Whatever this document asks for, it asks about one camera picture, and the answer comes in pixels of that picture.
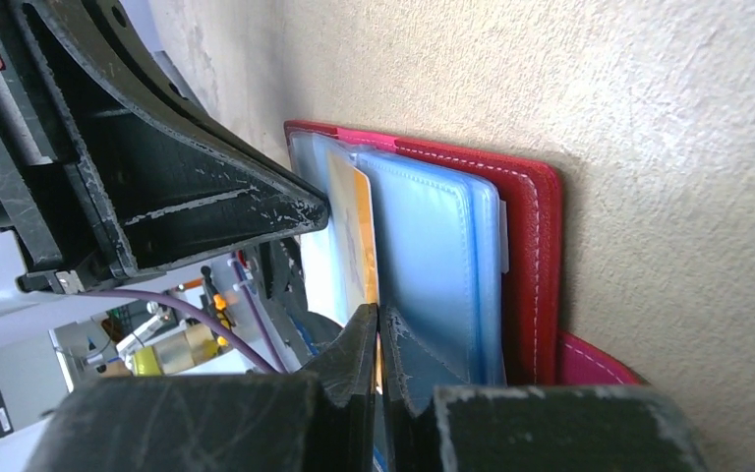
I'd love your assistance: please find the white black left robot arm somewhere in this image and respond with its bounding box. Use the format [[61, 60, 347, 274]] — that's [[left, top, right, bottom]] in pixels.
[[0, 1, 329, 316]]

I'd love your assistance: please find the orange gold credit card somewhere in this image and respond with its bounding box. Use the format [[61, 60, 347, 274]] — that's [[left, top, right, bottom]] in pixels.
[[325, 148, 379, 314]]

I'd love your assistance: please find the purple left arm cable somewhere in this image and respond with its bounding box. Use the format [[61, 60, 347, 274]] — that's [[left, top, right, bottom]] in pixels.
[[84, 257, 291, 376]]

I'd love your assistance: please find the red leather card holder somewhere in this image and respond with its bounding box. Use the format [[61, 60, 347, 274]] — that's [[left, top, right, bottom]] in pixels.
[[284, 120, 643, 385]]

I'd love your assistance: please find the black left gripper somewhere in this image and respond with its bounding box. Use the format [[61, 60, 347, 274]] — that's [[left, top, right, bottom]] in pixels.
[[0, 1, 329, 293]]

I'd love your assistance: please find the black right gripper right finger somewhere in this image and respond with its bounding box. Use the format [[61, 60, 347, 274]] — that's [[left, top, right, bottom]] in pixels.
[[379, 308, 709, 471]]

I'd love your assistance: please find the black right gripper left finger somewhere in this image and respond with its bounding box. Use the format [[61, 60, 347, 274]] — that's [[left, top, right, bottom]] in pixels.
[[27, 304, 378, 471]]

